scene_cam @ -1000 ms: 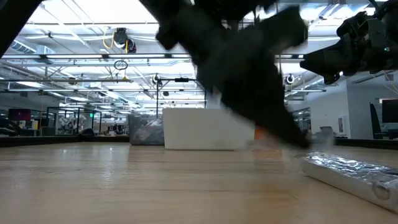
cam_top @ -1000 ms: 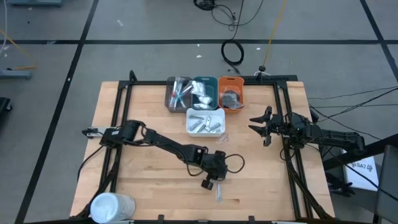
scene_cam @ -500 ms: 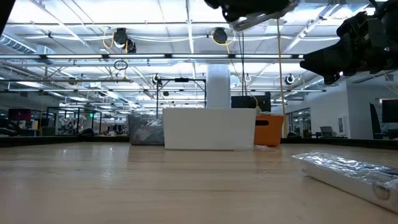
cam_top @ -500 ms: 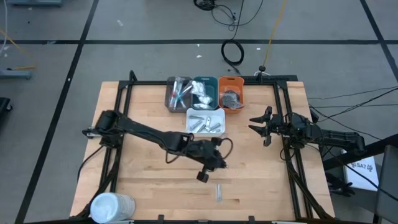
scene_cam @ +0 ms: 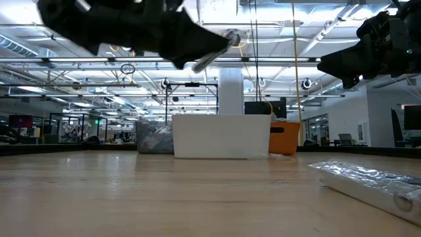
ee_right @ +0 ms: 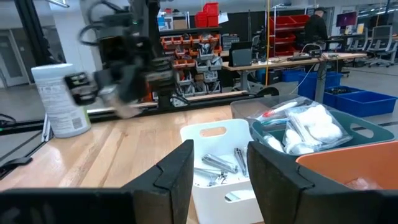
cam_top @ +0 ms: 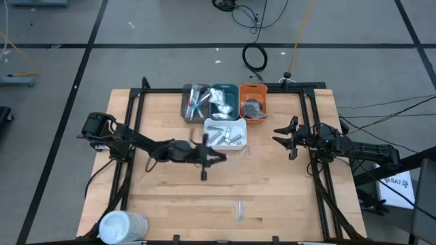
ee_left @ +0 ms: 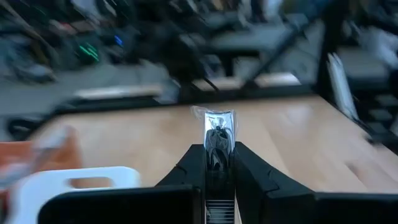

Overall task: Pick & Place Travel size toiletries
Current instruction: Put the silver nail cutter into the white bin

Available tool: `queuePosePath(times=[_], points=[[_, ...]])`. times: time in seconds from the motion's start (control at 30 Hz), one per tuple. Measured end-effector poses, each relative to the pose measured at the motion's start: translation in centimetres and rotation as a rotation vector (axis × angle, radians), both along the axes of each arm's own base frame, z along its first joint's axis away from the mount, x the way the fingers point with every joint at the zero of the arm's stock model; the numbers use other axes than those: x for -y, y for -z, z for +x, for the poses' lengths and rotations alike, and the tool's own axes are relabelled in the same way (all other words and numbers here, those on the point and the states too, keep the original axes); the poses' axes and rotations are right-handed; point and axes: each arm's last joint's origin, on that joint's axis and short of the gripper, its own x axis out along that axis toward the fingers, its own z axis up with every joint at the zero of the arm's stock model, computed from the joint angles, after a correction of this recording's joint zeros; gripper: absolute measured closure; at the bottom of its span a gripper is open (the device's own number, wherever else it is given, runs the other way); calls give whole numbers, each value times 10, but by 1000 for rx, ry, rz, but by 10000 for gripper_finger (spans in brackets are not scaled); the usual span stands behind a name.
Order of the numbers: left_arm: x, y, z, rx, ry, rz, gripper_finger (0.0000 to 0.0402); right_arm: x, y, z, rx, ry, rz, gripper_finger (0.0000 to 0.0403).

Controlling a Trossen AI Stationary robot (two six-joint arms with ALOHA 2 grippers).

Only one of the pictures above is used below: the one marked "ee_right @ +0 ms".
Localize person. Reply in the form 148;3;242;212
303;6;329;44

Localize wooden workbench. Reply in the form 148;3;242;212
221;52;368;94

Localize stacked red bins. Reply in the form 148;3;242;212
194;2;220;29

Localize orange grey parts bin rack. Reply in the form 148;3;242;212
160;30;224;98

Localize blue storage bin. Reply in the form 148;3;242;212
323;88;398;118
297;71;343;101

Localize white wipes canister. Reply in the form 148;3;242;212
30;63;92;139

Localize red bin shelf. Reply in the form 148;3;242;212
269;14;311;57

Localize black dome cable base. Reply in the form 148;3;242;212
256;86;280;98

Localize teal toothbrush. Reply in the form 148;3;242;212
262;118;292;127

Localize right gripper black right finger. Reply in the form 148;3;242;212
247;141;398;224

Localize black monitor on workbench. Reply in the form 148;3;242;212
228;40;254;68

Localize purple lit monitor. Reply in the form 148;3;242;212
335;11;359;28

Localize orange plastic bin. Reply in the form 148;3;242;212
295;139;398;191

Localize yellow hanging cable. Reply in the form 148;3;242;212
265;0;271;87

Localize teal plastic bin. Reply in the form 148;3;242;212
250;108;396;156

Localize grey translucent plastic bin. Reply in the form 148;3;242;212
229;95;315;121

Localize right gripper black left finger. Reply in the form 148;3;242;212
123;139;195;224

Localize white double door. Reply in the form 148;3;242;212
0;27;30;88

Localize white plastic bin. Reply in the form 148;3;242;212
180;118;265;224

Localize grey mesh office chair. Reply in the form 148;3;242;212
366;25;398;68
346;27;368;53

